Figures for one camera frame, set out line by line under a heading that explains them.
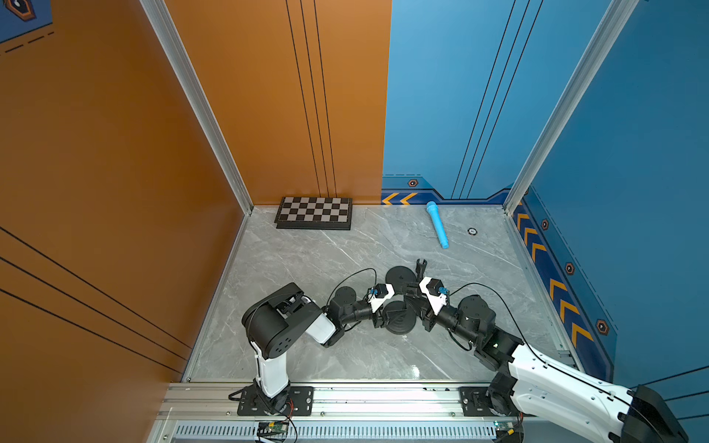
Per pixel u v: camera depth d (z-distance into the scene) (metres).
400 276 0.97
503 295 0.94
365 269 0.78
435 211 1.15
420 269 0.97
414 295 0.68
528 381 0.53
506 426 0.72
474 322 0.58
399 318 0.78
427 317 0.66
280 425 0.72
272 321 0.50
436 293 0.62
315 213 1.13
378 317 0.74
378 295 0.71
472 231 1.12
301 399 0.74
